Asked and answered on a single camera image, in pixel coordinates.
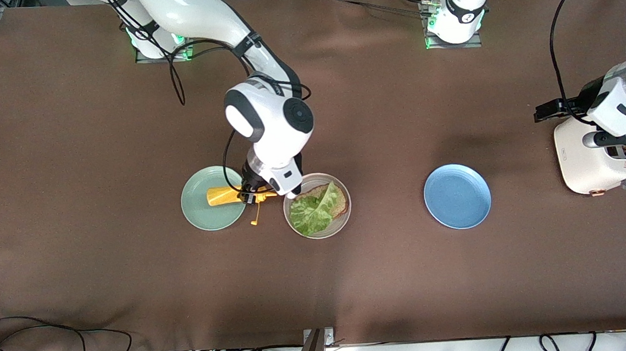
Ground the yellow squeeze bottle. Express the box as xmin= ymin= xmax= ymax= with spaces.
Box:
xmin=206 ymin=182 xmax=282 ymax=229

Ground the green lettuce leaf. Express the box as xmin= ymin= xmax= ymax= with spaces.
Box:
xmin=286 ymin=180 xmax=344 ymax=238

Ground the white two-slot toaster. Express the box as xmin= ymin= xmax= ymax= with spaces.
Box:
xmin=552 ymin=113 xmax=626 ymax=199

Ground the grey braided cable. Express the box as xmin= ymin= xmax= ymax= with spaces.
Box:
xmin=342 ymin=0 xmax=430 ymax=22

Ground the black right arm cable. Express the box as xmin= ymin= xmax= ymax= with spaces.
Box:
xmin=110 ymin=0 xmax=319 ymax=203

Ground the beige plate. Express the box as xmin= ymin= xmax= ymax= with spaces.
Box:
xmin=281 ymin=171 xmax=355 ymax=242

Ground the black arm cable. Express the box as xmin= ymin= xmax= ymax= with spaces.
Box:
xmin=110 ymin=0 xmax=319 ymax=203
xmin=546 ymin=0 xmax=626 ymax=126

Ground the green plate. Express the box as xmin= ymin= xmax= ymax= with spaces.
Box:
xmin=178 ymin=164 xmax=251 ymax=233

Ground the blue plate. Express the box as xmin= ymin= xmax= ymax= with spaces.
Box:
xmin=422 ymin=161 xmax=494 ymax=232

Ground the brown tablecloth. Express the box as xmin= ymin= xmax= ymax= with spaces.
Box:
xmin=0 ymin=0 xmax=626 ymax=351

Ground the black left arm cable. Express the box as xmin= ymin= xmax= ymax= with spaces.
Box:
xmin=546 ymin=0 xmax=626 ymax=126

